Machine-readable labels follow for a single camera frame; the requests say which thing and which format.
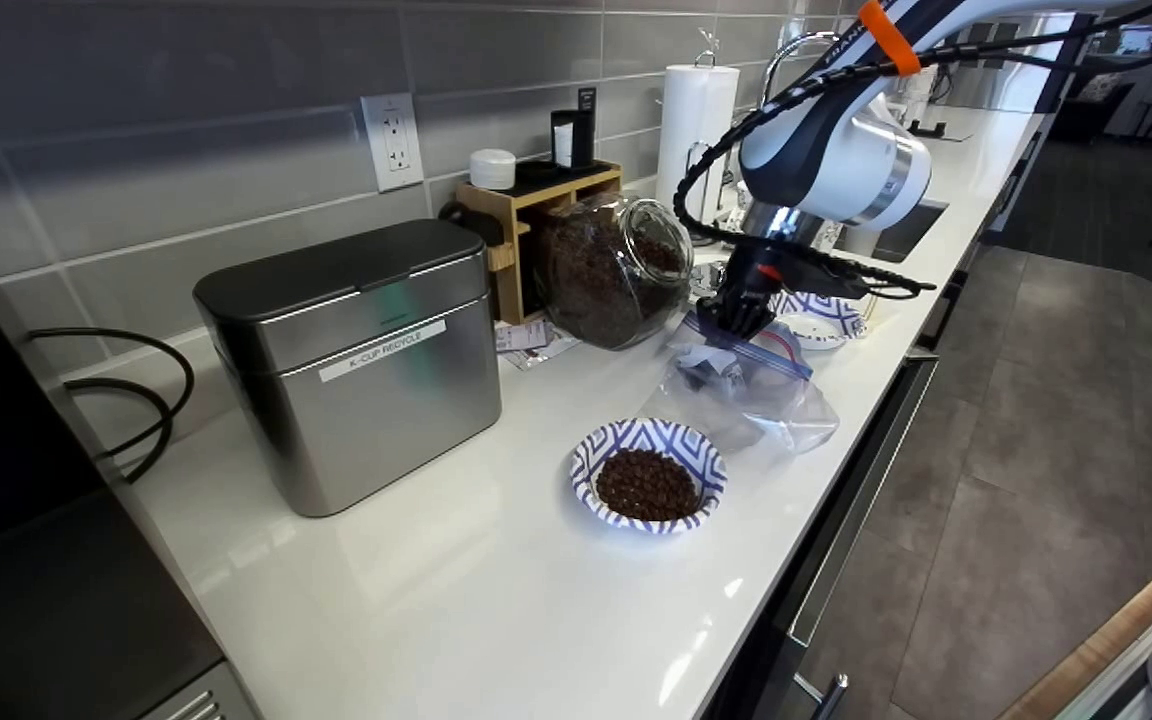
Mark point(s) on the wooden table edge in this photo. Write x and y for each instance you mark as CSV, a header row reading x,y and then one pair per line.
x,y
1109,635

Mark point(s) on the glass jar of coffee beans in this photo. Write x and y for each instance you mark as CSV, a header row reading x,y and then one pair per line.
x,y
602,280

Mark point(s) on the clear zip bag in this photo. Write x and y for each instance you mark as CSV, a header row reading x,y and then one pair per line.
x,y
763,406

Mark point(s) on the stainless steel lidded bin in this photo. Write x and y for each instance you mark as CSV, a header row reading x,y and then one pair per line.
x,y
378,387

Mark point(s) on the steel sink basin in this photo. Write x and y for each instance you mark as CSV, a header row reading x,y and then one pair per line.
x,y
917,229

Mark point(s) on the white wall outlet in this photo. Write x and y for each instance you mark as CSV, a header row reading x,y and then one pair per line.
x,y
393,141

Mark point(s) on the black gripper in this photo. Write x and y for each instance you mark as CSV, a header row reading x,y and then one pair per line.
x,y
763,272

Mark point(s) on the white paper towel roll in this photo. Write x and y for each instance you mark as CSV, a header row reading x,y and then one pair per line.
x,y
696,120

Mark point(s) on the black screen appliance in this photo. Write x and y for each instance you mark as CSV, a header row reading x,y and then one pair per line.
x,y
57,614

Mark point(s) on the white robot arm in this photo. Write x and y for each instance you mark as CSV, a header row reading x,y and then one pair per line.
x,y
843,164

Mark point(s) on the tall chrome faucet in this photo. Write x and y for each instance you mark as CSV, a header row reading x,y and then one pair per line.
x,y
799,42

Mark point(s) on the small plastic wrapper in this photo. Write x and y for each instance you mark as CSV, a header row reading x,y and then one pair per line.
x,y
530,347

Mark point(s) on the wooden countertop organizer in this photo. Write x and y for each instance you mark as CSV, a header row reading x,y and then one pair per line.
x,y
512,213

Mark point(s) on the heaped coffee bean pile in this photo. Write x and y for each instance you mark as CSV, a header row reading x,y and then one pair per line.
x,y
648,485

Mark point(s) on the black upright box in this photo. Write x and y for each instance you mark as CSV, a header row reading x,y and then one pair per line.
x,y
585,132

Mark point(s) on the blue patterned paper plate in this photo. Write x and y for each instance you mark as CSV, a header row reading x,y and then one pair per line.
x,y
641,435
831,321

